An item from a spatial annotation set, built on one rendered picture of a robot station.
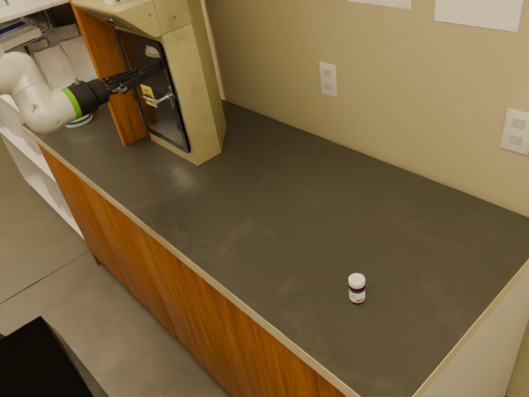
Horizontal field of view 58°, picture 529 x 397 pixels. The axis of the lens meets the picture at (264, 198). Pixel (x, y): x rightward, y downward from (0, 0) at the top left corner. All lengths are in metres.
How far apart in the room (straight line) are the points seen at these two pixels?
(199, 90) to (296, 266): 0.70
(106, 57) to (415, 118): 1.09
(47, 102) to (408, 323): 1.07
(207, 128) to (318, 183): 0.45
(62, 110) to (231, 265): 0.62
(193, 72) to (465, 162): 0.88
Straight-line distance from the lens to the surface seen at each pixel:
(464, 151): 1.46
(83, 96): 1.45
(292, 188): 1.51
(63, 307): 2.81
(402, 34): 1.43
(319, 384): 1.22
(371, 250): 1.28
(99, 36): 1.84
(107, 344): 2.52
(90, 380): 1.18
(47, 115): 1.41
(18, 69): 1.44
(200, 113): 1.65
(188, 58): 1.58
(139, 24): 1.48
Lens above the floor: 1.83
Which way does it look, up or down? 37 degrees down
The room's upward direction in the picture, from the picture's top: 10 degrees counter-clockwise
